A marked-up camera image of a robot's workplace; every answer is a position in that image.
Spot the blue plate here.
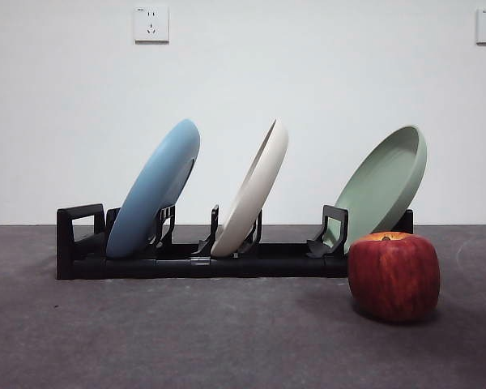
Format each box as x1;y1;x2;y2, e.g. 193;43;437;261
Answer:
104;118;202;260

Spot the red apple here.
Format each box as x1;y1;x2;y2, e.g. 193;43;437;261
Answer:
347;231;441;324

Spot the cream white plate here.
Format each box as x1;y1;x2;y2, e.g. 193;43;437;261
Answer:
210;118;290;259

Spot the black plate rack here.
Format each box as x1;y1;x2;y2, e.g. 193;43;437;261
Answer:
56;203;415;281

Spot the green plate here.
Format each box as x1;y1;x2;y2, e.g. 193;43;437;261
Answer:
332;124;428;249

